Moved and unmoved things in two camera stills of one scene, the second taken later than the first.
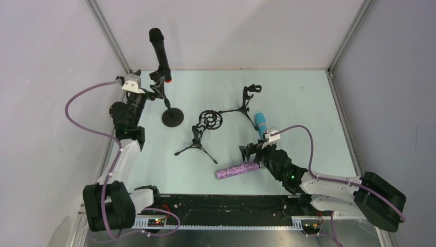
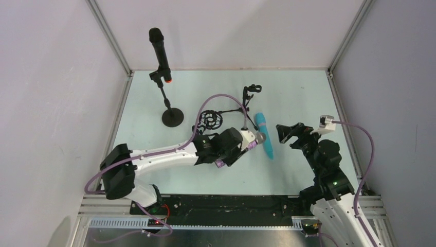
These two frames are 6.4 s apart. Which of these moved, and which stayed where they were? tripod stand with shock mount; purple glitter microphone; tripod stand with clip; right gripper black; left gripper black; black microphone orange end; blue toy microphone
Moved: left gripper black; purple glitter microphone; right gripper black
Stayed: tripod stand with clip; black microphone orange end; blue toy microphone; tripod stand with shock mount
